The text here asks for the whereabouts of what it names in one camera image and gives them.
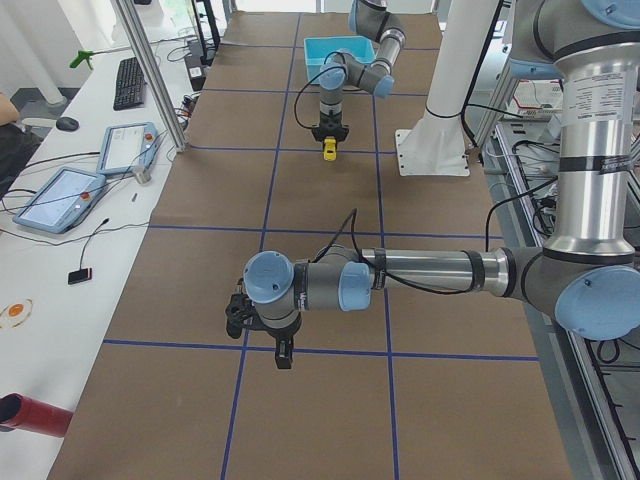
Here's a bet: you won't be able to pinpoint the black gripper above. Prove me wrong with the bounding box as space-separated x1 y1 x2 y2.
267 324 301 369
311 112 349 145

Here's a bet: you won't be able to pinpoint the yellow beetle toy car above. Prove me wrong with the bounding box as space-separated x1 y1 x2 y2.
322 136 337 162

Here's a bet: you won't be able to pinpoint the person forearm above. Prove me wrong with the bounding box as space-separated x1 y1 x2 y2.
0 93 20 126

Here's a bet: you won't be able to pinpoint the light blue plastic bin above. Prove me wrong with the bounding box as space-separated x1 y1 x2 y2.
302 35 378 84

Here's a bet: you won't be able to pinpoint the upper teach pendant tablet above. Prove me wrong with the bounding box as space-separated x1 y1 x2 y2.
96 122 160 176

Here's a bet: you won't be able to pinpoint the teach pendant tablet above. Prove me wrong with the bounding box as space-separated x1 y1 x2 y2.
96 122 160 176
13 167 107 234

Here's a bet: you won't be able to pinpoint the black keyboard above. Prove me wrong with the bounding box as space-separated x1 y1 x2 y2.
113 57 145 111

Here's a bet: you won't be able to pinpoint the black computer mouse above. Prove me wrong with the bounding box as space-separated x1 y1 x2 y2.
55 116 80 132

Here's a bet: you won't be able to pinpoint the lower teach pendant tablet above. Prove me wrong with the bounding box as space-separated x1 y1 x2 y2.
13 167 107 234

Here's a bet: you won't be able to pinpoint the red water bottle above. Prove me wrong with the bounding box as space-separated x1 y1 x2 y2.
1 393 73 438

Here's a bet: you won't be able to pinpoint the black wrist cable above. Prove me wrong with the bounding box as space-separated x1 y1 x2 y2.
307 208 476 295

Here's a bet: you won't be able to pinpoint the white pedestal column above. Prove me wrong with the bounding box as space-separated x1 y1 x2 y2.
396 0 502 177

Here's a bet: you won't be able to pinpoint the aluminium frame post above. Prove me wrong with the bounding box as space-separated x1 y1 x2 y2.
112 0 187 153

